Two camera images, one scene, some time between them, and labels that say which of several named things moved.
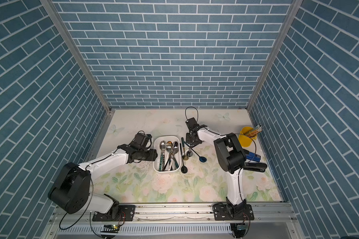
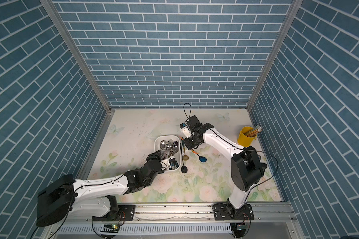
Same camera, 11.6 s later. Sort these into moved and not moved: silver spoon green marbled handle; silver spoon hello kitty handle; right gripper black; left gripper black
Moved: left gripper black
Not moved: right gripper black; silver spoon hello kitty handle; silver spoon green marbled handle
